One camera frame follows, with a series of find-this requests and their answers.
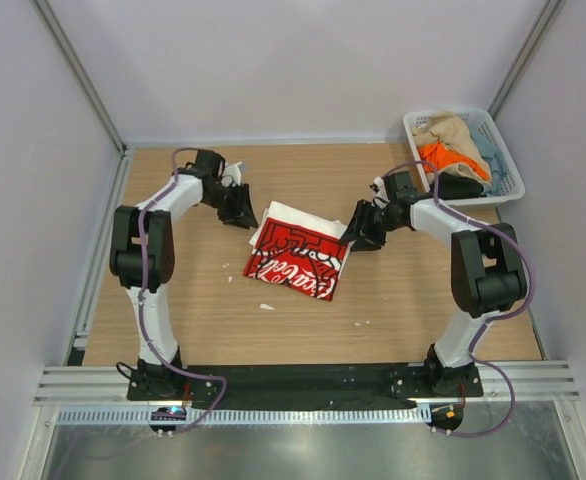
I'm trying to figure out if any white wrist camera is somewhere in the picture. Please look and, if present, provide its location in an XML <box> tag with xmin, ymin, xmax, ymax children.
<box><xmin>221</xmin><ymin>162</ymin><xmax>246</xmax><ymax>187</ymax></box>
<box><xmin>369</xmin><ymin>177</ymin><xmax>389</xmax><ymax>202</ymax></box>

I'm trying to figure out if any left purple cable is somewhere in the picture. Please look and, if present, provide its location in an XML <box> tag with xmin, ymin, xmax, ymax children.
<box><xmin>137</xmin><ymin>147</ymin><xmax>228</xmax><ymax>434</ymax></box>

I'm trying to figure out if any left corner aluminium post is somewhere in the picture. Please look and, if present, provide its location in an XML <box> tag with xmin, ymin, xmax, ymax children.
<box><xmin>32</xmin><ymin>0</ymin><xmax>128</xmax><ymax>154</ymax></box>

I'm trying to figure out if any white t shirt red print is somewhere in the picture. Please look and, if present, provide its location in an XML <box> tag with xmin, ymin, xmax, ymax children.
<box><xmin>243</xmin><ymin>201</ymin><xmax>351</xmax><ymax>301</ymax></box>

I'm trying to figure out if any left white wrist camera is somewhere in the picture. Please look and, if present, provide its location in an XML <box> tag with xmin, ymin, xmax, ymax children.
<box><xmin>221</xmin><ymin>162</ymin><xmax>246</xmax><ymax>187</ymax></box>

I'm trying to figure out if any aluminium rail frame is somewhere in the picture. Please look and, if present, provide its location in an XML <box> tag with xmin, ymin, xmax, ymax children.
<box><xmin>33</xmin><ymin>361</ymin><xmax>580</xmax><ymax>406</ymax></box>

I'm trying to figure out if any black garment in basket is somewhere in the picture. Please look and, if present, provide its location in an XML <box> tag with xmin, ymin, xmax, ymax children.
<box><xmin>438</xmin><ymin>173</ymin><xmax>484</xmax><ymax>200</ymax></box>

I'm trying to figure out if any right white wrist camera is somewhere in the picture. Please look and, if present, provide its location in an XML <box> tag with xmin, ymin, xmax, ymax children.
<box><xmin>369</xmin><ymin>177</ymin><xmax>389</xmax><ymax>202</ymax></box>

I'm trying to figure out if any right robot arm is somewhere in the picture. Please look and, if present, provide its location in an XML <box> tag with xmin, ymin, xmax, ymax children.
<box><xmin>339</xmin><ymin>171</ymin><xmax>529</xmax><ymax>396</ymax></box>

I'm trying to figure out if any corner aluminium post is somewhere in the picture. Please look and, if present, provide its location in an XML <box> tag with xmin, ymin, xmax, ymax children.
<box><xmin>32</xmin><ymin>0</ymin><xmax>128</xmax><ymax>154</ymax></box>
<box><xmin>488</xmin><ymin>0</ymin><xmax>567</xmax><ymax>119</ymax></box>

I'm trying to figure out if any orange garment in basket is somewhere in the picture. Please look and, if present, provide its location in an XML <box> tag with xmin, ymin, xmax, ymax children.
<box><xmin>417</xmin><ymin>142</ymin><xmax>492</xmax><ymax>183</ymax></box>

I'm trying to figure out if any white plastic basket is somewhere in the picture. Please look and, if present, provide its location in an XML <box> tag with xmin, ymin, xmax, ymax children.
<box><xmin>403</xmin><ymin>107</ymin><xmax>525</xmax><ymax>209</ymax></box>

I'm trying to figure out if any light blue garment in basket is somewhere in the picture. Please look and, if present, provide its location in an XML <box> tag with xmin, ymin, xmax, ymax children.
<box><xmin>470</xmin><ymin>128</ymin><xmax>505</xmax><ymax>196</ymax></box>

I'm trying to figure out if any right corner aluminium post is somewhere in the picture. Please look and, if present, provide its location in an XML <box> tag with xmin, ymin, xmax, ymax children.
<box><xmin>488</xmin><ymin>0</ymin><xmax>567</xmax><ymax>119</ymax></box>

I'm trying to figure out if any purple cable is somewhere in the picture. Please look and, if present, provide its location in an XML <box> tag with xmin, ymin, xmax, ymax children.
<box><xmin>137</xmin><ymin>147</ymin><xmax>228</xmax><ymax>434</ymax></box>
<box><xmin>380</xmin><ymin>160</ymin><xmax>539</xmax><ymax>440</ymax></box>

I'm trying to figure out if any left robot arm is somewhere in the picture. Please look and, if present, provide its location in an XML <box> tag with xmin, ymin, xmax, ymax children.
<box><xmin>109</xmin><ymin>147</ymin><xmax>258</xmax><ymax>401</ymax></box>

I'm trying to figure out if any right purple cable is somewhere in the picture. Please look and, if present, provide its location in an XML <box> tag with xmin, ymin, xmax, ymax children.
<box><xmin>380</xmin><ymin>160</ymin><xmax>539</xmax><ymax>440</ymax></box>

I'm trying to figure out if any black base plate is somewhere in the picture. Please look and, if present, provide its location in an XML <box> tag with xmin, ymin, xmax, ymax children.
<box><xmin>116</xmin><ymin>362</ymin><xmax>484</xmax><ymax>411</ymax></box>

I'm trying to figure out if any beige garment in basket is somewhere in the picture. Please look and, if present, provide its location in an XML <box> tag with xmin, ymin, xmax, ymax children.
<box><xmin>410</xmin><ymin>110</ymin><xmax>490</xmax><ymax>168</ymax></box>

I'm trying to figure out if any white slotted cable duct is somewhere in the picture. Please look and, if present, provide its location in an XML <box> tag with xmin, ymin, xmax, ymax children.
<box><xmin>57</xmin><ymin>404</ymin><xmax>431</xmax><ymax>426</ymax></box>

